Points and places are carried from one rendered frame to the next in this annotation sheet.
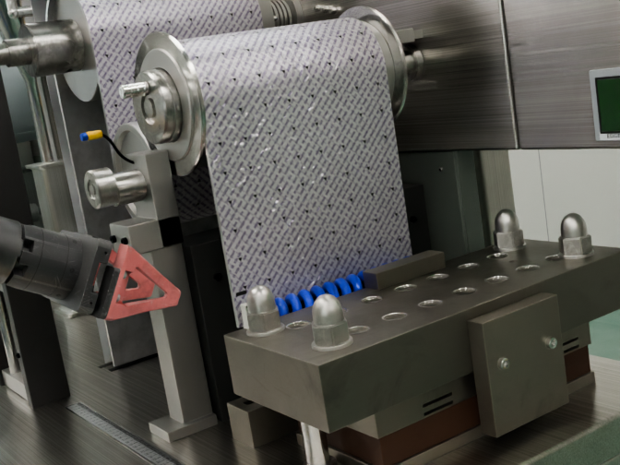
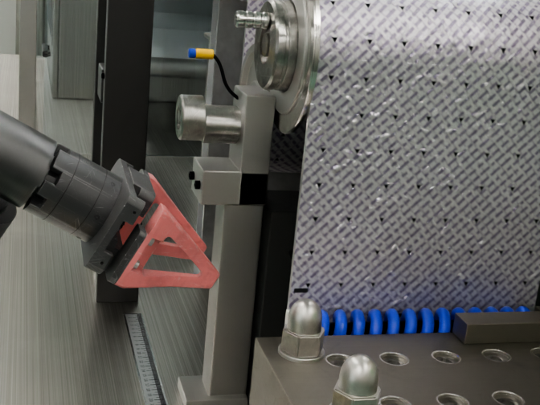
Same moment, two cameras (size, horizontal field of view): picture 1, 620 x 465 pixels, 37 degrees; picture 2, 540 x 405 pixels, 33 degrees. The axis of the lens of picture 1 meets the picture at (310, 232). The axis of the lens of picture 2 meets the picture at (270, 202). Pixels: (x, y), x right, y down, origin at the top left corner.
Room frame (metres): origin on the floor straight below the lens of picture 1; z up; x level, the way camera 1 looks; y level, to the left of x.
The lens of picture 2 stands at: (0.22, -0.10, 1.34)
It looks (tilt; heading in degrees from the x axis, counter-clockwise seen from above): 17 degrees down; 17
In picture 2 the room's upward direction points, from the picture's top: 5 degrees clockwise
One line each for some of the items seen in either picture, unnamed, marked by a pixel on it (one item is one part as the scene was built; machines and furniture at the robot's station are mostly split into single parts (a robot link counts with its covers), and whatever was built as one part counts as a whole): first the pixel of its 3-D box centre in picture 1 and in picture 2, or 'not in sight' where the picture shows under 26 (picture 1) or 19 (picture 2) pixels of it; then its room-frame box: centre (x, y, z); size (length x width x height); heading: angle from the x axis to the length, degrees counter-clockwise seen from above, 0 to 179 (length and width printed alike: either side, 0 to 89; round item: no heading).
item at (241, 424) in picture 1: (350, 381); not in sight; (0.98, -0.02, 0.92); 0.28 x 0.04 x 0.04; 123
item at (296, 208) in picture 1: (317, 213); (427, 224); (0.98, -0.01, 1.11); 0.23 x 0.01 x 0.18; 123
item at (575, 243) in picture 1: (574, 233); not in sight; (0.95, -0.27, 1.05); 0.04 x 0.04 x 0.04
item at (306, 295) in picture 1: (345, 292); (428, 327); (0.96, -0.03, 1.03); 0.21 x 0.04 x 0.03; 123
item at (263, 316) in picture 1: (261, 307); (304, 326); (0.85, 0.06, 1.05); 0.04 x 0.04 x 0.04
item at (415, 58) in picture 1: (389, 65); not in sight; (1.12, -0.13, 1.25); 0.07 x 0.04 x 0.04; 123
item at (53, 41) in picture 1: (51, 48); not in sight; (1.16, 0.27, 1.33); 0.06 x 0.06 x 0.06; 33
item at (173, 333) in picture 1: (157, 296); (221, 251); (0.97, 0.17, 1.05); 0.06 x 0.05 x 0.31; 123
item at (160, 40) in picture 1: (168, 104); (290, 46); (0.96, 0.12, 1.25); 0.15 x 0.01 x 0.15; 33
